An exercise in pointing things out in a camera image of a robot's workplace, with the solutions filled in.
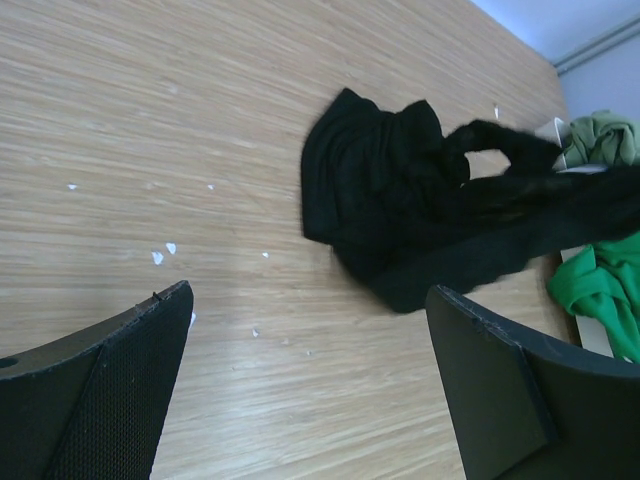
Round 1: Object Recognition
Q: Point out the bright green tank top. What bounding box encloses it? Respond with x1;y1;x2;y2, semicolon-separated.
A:
548;233;639;363

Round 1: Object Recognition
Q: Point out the olive green tank top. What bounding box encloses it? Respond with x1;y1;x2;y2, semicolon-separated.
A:
564;110;639;168

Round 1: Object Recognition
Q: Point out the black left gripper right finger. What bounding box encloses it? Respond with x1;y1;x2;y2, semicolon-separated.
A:
426;287;639;479

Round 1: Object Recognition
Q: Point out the black tank top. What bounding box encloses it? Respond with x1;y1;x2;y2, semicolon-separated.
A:
301;89;639;314

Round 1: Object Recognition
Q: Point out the white plastic tray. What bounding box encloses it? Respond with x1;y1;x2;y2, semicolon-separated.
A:
537;119;639;358

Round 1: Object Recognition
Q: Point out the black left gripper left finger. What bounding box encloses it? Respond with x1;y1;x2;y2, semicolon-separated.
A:
1;281;194;479

